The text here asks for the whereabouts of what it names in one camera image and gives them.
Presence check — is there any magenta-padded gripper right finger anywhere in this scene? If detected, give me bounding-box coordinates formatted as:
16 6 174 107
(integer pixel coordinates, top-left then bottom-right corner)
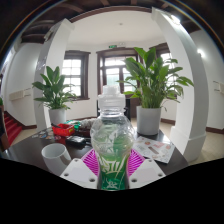
128 148 167 190

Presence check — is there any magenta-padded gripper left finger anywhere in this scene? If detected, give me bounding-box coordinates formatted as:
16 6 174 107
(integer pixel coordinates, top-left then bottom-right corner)
59 148 100 190

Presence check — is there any clear green-labelled drink bottle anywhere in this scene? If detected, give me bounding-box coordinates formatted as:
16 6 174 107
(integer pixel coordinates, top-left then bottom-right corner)
89 84 136 192

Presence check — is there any white mug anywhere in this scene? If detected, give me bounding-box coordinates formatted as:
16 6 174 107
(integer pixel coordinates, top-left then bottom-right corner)
40 143 73 177

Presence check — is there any flat black device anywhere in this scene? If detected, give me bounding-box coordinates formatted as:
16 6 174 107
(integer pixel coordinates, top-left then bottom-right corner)
65 135 87 148

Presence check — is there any red box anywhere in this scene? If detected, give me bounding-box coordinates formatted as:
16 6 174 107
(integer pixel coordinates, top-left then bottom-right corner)
51 122 76 138

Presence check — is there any brown basket with packets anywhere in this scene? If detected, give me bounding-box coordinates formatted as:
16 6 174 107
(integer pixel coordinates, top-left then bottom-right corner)
79 118 97 135

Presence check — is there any large potted plant, white pot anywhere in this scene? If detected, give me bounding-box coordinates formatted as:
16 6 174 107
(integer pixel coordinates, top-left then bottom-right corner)
118 46 195 136

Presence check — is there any small potted plant, white pot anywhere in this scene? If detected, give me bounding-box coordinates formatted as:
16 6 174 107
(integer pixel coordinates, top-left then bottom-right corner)
31 65 78 126

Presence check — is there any wide dark-framed window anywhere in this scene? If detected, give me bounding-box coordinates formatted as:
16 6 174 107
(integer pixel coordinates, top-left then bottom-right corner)
62 49 91 100

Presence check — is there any dark wooden glazed door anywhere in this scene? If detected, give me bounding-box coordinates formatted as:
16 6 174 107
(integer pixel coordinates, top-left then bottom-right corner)
95 47 141 98

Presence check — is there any narrow dark-framed window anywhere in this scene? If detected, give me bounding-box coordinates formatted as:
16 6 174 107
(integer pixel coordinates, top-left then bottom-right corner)
158 42 179 88

